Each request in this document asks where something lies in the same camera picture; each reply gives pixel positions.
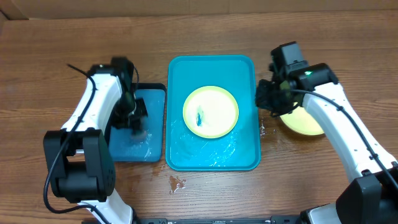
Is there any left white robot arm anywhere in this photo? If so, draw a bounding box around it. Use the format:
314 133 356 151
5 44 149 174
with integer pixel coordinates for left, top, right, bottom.
43 57 147 223

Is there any yellow plate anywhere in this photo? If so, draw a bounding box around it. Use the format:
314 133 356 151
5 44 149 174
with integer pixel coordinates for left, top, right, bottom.
280 106 324 136
182 86 239 139

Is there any large teal serving tray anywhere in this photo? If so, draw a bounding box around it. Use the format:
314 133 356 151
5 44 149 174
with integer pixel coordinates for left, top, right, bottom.
165 55 261 171

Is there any small dark water tray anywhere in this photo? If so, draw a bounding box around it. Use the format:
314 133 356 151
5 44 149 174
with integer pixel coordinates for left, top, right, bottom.
109 83 166 162

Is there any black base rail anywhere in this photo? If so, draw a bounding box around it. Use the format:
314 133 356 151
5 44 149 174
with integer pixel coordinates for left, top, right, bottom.
132 215 311 224

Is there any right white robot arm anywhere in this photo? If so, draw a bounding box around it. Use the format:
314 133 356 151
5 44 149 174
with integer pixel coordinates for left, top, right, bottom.
255 62 397 223

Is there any dark green sponge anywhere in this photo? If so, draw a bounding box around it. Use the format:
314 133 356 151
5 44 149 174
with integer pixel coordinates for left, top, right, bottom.
131 119 147 139

